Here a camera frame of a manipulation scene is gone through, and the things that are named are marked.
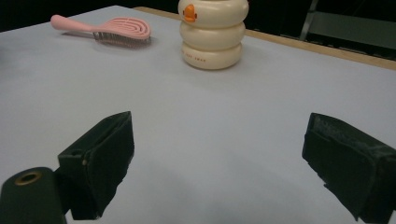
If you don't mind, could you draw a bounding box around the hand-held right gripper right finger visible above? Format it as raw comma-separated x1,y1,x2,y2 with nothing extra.
301,112,396,224

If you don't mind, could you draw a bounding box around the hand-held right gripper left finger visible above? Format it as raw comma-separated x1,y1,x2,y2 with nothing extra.
57,110,135,221

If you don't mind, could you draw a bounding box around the cream ringed duck holder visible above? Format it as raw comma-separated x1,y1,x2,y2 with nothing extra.
177,0,250,71

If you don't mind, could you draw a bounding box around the white table sheet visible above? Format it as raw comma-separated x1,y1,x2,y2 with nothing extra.
0,5,396,224

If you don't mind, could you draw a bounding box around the grey metal stand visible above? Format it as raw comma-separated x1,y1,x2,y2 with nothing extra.
299,0,396,61

